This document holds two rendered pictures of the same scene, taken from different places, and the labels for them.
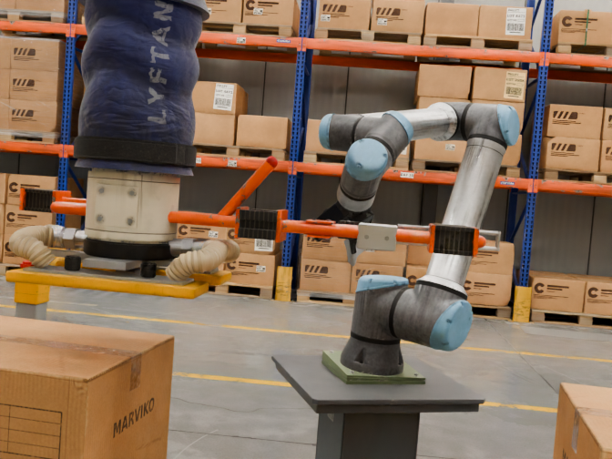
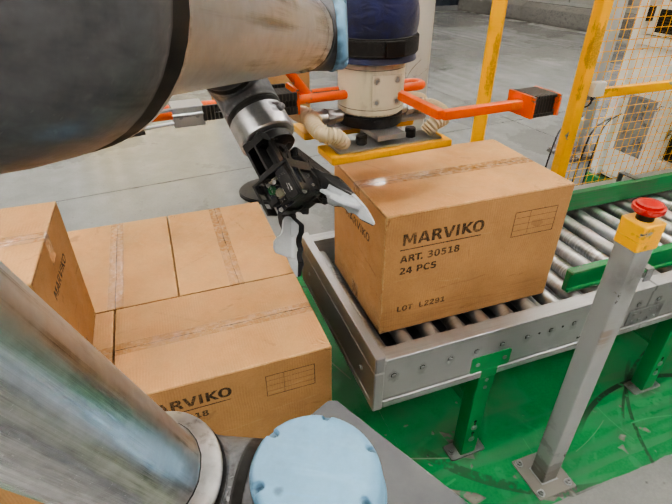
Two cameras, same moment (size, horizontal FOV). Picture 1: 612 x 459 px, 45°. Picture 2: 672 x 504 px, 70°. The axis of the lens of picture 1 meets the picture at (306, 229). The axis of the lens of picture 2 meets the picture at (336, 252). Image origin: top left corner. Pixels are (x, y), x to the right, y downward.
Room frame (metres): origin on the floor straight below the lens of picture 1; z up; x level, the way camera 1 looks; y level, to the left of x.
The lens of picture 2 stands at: (2.45, -0.38, 1.54)
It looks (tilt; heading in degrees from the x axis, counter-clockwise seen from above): 33 degrees down; 150
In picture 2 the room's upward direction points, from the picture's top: straight up
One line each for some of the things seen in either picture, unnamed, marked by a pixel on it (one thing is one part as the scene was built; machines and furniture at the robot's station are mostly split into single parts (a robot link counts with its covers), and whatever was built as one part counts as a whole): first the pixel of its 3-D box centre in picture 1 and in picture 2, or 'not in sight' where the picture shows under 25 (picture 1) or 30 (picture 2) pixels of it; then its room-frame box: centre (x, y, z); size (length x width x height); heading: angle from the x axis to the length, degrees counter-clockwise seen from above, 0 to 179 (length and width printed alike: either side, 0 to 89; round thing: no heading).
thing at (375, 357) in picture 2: not in sight; (335, 291); (1.38, 0.24, 0.58); 0.70 x 0.03 x 0.06; 170
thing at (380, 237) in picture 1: (377, 236); (187, 112); (1.35, -0.13, 1.21); 0.07 x 0.07 x 0.04; 83
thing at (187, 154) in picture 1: (137, 152); (373, 41); (1.40, 0.33, 1.33); 0.23 x 0.23 x 0.04
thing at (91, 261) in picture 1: (129, 247); (369, 114); (1.40, 0.33, 1.15); 0.34 x 0.25 x 0.06; 83
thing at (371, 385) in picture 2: not in sight; (335, 316); (1.38, 0.24, 0.47); 0.70 x 0.03 x 0.15; 170
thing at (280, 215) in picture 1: (261, 223); (277, 99); (1.37, 0.08, 1.22); 0.10 x 0.08 x 0.06; 173
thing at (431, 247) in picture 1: (452, 239); not in sight; (1.32, -0.26, 1.22); 0.08 x 0.07 x 0.05; 83
